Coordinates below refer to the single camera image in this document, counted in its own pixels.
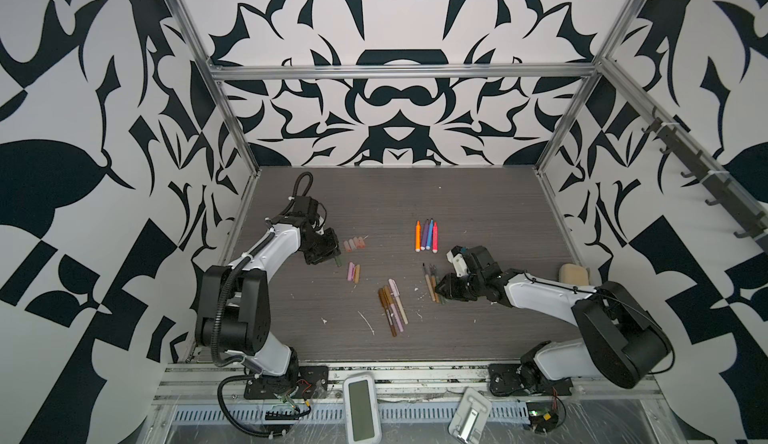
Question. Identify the green marker pen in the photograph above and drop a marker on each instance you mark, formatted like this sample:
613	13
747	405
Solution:
440	297

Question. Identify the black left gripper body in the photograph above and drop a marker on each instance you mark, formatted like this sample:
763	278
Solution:
321	246

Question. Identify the black wall hook rail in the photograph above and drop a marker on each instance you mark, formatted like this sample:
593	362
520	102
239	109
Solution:
726	192

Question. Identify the ochre cap pink marker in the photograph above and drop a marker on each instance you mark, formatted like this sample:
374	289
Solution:
393	309

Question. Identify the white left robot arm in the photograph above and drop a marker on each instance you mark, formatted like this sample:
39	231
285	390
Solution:
233	311

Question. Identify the brown marker pen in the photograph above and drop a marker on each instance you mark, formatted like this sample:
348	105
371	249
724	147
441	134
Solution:
385	305

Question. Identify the beige whiteboard eraser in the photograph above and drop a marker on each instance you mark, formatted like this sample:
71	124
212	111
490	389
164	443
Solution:
574	275

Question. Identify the white tablet device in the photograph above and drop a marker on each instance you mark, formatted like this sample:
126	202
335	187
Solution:
361	411

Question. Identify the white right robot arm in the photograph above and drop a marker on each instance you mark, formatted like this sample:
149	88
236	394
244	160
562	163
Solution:
617	339

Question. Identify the small white device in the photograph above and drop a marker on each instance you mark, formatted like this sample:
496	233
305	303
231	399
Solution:
470	418

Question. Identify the tan marker pen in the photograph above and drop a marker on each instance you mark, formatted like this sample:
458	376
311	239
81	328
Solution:
429	283

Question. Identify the pink cap brown marker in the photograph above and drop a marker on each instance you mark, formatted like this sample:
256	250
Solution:
433	277

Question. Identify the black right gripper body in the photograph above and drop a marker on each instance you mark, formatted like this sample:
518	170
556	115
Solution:
465	287

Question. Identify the blue highlighter pen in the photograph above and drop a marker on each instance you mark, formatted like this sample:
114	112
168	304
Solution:
429	231

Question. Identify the purple highlighter pen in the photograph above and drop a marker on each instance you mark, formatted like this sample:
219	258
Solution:
424	234

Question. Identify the orange highlighter pen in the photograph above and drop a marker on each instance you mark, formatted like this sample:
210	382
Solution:
417	236

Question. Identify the red highlighter pen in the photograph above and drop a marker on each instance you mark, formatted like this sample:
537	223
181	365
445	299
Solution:
433	241

